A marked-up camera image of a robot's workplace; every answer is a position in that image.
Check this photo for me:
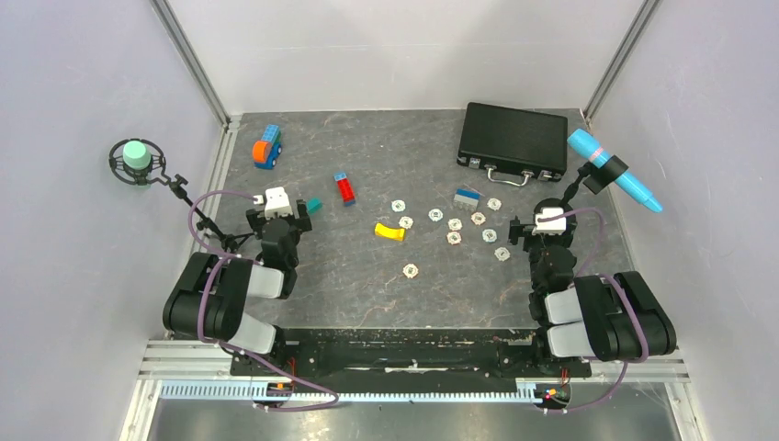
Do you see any blue 10 poker chip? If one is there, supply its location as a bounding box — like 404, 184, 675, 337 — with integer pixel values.
390, 199, 406, 213
428, 209, 444, 222

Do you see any black poker chip case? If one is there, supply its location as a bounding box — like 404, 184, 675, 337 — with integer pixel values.
456, 102, 569, 182

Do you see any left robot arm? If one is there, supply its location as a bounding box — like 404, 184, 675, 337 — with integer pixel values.
162, 199, 312, 375

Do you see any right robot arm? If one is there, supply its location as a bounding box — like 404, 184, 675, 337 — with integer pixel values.
509, 219, 677, 375

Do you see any teal block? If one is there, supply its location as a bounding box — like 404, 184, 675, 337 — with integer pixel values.
307, 198, 322, 214

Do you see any grey poker chip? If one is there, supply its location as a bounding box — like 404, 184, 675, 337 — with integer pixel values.
493, 247, 511, 262
487, 198, 502, 211

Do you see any grey poker chip far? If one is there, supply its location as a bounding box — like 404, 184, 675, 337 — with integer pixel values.
487, 198, 502, 211

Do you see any red blue lego block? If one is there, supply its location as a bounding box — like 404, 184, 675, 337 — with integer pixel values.
333, 172, 356, 207

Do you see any blue grey lego block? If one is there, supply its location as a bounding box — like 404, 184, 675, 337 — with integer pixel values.
453, 188, 480, 212

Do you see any red 100 poker chip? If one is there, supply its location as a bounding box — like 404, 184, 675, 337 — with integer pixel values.
446, 231, 462, 245

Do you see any blue orange toy car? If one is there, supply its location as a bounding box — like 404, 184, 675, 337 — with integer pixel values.
252, 124, 282, 170

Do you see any blue microphone on stand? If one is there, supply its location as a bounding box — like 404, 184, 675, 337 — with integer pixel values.
536, 129, 663, 213

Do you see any yellow arch block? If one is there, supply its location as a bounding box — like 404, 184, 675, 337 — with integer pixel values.
374, 222, 406, 242

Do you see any white 1 poker chip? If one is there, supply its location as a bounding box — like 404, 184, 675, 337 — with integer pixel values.
399, 216, 413, 230

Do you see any red poker chip near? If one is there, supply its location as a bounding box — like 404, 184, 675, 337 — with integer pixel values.
402, 264, 419, 279

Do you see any green microphone on stand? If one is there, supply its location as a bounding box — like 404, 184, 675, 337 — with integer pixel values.
108, 138, 253, 252

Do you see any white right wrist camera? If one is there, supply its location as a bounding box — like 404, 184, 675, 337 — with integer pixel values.
532, 207, 567, 235

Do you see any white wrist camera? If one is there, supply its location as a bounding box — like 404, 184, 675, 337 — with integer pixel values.
532, 207, 567, 235
253, 187, 294, 219

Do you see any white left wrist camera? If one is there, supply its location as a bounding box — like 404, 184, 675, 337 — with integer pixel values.
253, 187, 294, 219

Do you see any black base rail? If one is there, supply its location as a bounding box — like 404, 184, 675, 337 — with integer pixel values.
268, 328, 592, 395

